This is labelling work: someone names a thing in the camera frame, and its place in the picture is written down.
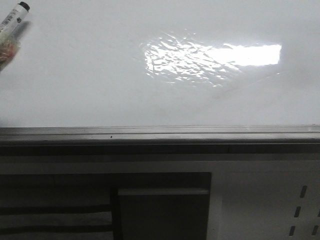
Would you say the white glossy whiteboard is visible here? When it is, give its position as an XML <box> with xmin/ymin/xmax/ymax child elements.
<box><xmin>0</xmin><ymin>0</ymin><xmax>320</xmax><ymax>128</ymax></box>

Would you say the white black-capped marker pen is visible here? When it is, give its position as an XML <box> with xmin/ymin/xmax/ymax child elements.
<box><xmin>0</xmin><ymin>1</ymin><xmax>30</xmax><ymax>39</ymax></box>

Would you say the white slotted metal panel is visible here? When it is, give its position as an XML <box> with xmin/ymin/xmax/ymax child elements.
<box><xmin>211</xmin><ymin>159</ymin><xmax>320</xmax><ymax>240</ymax></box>

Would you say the dark square panel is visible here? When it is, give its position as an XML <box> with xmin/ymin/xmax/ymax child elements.
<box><xmin>118</xmin><ymin>187</ymin><xmax>210</xmax><ymax>240</ymax></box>

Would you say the grey metal whiteboard tray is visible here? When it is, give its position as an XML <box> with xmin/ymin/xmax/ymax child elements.
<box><xmin>0</xmin><ymin>125</ymin><xmax>320</xmax><ymax>156</ymax></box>

